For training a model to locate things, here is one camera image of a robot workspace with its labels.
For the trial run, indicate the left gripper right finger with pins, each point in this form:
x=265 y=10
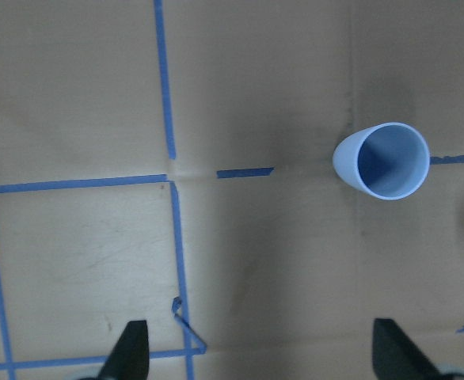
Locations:
x=395 y=356

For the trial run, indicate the light blue plastic cup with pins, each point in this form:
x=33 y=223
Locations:
x=389 y=161

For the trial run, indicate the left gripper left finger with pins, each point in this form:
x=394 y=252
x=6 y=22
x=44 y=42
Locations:
x=130 y=357

